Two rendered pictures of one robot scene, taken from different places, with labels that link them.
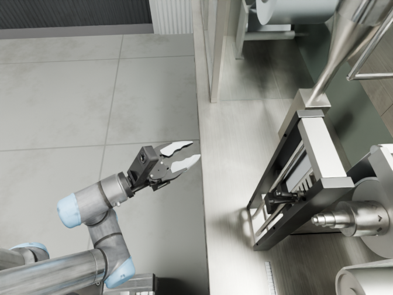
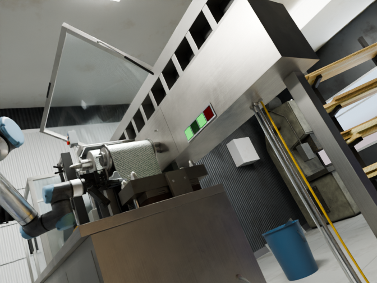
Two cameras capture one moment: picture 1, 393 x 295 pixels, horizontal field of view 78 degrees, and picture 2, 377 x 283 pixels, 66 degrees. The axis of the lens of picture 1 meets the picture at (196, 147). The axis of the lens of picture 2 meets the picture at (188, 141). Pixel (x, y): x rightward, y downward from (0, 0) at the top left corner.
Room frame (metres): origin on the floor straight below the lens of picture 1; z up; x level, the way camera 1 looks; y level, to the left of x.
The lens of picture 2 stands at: (-1.47, 0.15, 0.70)
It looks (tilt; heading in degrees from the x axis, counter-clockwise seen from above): 18 degrees up; 323
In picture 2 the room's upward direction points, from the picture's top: 23 degrees counter-clockwise
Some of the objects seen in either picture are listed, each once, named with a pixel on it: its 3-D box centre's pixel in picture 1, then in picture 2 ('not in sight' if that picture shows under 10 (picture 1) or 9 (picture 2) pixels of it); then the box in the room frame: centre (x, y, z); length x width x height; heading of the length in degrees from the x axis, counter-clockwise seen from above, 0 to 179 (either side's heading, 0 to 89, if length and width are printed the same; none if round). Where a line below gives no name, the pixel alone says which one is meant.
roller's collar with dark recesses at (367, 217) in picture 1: (359, 218); (86, 164); (0.13, -0.31, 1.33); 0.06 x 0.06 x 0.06; 3
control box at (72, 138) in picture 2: not in sight; (70, 139); (0.44, -0.35, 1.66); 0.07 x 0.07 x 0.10; 3
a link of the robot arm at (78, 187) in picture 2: not in sight; (76, 188); (-0.18, -0.15, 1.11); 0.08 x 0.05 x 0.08; 3
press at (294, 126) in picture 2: not in sight; (309, 149); (2.31, -5.65, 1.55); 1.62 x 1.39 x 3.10; 4
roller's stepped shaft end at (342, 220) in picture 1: (328, 219); (75, 166); (0.13, -0.25, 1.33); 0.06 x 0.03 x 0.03; 93
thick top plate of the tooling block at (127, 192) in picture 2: not in sight; (164, 183); (-0.29, -0.51, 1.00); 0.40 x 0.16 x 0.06; 93
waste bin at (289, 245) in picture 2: not in sight; (291, 247); (0.93, -2.34, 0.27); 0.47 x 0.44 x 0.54; 92
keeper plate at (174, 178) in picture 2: not in sight; (179, 182); (-0.38, -0.53, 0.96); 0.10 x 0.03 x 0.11; 93
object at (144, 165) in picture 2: not in sight; (140, 173); (-0.17, -0.47, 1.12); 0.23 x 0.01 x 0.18; 93
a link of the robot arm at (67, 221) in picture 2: not in sight; (60, 216); (-0.18, -0.06, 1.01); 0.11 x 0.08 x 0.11; 50
